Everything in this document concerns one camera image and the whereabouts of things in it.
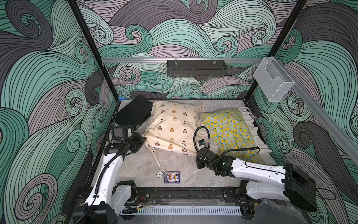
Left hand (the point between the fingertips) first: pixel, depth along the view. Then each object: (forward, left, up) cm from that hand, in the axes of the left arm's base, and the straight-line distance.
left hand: (146, 136), depth 79 cm
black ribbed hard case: (+29, +15, -13) cm, 35 cm away
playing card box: (-18, -15, -14) cm, 28 cm away
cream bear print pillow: (+9, -15, -4) cm, 18 cm away
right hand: (-9, -29, -11) cm, 32 cm away
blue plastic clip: (+47, +32, -16) cm, 59 cm away
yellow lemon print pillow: (+7, -55, -9) cm, 56 cm away
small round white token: (-16, -8, -17) cm, 24 cm away
